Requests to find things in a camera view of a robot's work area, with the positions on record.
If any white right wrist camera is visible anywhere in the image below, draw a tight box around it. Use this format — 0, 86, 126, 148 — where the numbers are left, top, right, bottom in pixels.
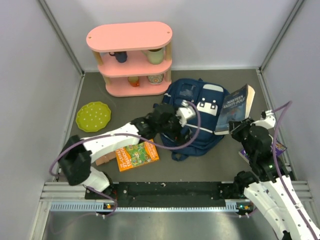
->
253, 110, 276, 130

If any tan leather card wallet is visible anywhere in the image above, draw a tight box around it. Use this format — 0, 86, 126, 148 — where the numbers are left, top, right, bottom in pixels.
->
95, 152, 116, 166

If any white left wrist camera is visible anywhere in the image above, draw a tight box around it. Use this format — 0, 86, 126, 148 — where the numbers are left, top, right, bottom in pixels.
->
175, 100, 196, 127

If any grey slotted cable duct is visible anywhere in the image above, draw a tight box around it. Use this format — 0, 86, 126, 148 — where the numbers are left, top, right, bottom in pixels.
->
50, 199, 253, 213

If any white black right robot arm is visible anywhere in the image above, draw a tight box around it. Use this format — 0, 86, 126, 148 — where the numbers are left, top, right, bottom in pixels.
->
229, 118, 320, 240

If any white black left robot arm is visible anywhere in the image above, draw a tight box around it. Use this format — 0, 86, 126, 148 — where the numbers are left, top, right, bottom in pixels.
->
58, 104, 196, 199

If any green polka dot plate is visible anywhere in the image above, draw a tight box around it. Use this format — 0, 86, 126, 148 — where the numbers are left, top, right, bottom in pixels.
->
75, 101, 112, 133

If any orange cup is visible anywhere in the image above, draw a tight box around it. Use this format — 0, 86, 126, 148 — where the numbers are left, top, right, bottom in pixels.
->
127, 76, 140, 87

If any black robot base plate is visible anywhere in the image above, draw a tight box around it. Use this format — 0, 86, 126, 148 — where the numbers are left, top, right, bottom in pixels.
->
84, 181, 253, 208

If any pink three-tier wooden shelf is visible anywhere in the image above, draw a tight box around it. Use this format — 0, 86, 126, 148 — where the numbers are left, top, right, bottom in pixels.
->
86, 21, 173, 97

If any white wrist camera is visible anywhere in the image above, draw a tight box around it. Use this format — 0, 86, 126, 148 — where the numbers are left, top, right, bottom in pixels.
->
175, 100, 196, 127
253, 110, 276, 130

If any patterned ceramic bowl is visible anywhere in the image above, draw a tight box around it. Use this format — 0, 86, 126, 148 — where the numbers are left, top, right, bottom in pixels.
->
147, 73, 164, 85

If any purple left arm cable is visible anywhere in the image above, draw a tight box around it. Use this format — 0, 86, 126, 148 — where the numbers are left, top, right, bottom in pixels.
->
48, 100, 202, 217

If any orange treehouse children's book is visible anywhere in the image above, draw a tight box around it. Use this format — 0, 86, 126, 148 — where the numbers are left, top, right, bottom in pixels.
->
115, 141, 160, 172

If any navy blue student backpack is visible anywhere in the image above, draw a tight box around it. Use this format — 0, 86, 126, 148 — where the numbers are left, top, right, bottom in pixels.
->
162, 78, 230, 162

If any purple card box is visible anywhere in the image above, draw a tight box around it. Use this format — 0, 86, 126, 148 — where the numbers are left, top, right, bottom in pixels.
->
238, 141, 287, 164

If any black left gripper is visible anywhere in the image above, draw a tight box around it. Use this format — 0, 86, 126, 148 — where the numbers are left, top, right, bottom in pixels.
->
156, 106, 193, 146

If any dark blue mug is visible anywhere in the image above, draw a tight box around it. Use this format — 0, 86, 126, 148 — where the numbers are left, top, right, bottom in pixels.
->
109, 51, 128, 63

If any pale green mug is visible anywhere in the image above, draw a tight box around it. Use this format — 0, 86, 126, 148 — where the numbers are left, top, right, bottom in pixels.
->
142, 48, 165, 65

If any blue Nineteen Eighty-Four paperback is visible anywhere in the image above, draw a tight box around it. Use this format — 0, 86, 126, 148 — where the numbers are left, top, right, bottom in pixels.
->
214, 84, 255, 135

